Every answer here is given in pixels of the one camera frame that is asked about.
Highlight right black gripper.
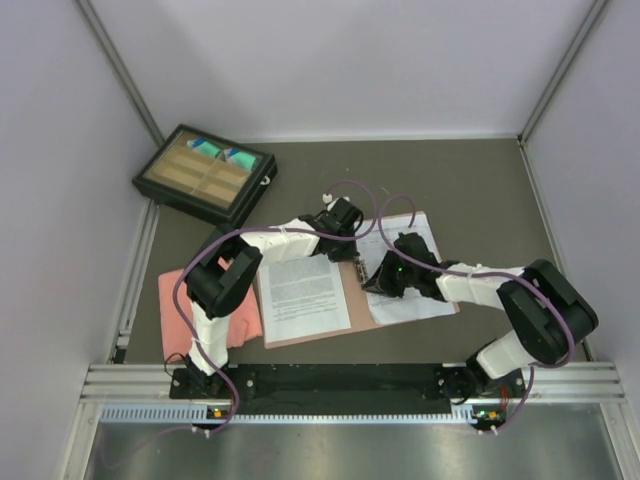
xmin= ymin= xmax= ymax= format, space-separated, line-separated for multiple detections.
xmin=365 ymin=250 xmax=419 ymax=298

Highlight beige paper folder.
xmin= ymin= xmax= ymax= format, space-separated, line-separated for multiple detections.
xmin=254 ymin=211 xmax=441 ymax=350

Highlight white table form sheet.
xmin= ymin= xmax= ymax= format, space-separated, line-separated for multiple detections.
xmin=357 ymin=211 xmax=458 ymax=326

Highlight white text document sheet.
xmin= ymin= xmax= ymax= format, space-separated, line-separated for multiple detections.
xmin=257 ymin=256 xmax=351 ymax=348

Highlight pink cloth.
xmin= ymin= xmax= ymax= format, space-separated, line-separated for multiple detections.
xmin=157 ymin=269 xmax=263 ymax=366

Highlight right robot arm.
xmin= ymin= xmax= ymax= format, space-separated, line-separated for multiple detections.
xmin=362 ymin=233 xmax=599 ymax=397

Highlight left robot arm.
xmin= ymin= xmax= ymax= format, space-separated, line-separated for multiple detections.
xmin=169 ymin=197 xmax=363 ymax=400

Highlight chrome folder clip mechanism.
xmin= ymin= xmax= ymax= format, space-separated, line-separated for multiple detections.
xmin=353 ymin=258 xmax=370 ymax=286

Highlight right teal roll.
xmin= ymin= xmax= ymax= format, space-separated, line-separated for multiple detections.
xmin=223 ymin=148 xmax=258 ymax=171

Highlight teal roll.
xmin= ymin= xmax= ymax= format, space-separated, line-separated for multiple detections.
xmin=223 ymin=148 xmax=258 ymax=171
xmin=187 ymin=138 xmax=222 ymax=158

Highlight black compartment box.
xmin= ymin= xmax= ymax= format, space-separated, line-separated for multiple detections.
xmin=132 ymin=124 xmax=278 ymax=227

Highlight left teal roll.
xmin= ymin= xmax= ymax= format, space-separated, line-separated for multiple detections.
xmin=187 ymin=138 xmax=222 ymax=158

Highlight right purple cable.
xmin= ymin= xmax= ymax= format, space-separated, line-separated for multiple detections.
xmin=377 ymin=193 xmax=576 ymax=434

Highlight purple cable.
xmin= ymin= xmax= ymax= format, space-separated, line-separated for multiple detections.
xmin=171 ymin=180 xmax=378 ymax=446
xmin=377 ymin=193 xmax=576 ymax=434

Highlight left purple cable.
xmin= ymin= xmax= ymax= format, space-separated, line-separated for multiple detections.
xmin=171 ymin=180 xmax=378 ymax=446

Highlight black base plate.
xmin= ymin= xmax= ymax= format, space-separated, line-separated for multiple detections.
xmin=169 ymin=362 xmax=526 ymax=416

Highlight grey slotted cable duct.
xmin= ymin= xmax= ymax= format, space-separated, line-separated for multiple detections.
xmin=100 ymin=404 xmax=478 ymax=426

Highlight right aluminium frame post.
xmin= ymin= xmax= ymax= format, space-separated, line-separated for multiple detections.
xmin=517 ymin=0 xmax=611 ymax=148

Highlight aluminium frame post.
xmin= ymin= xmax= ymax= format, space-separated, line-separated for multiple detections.
xmin=72 ymin=0 xmax=165 ymax=146
xmin=517 ymin=0 xmax=611 ymax=148

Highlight left aluminium frame post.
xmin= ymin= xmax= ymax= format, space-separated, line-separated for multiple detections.
xmin=72 ymin=0 xmax=165 ymax=146

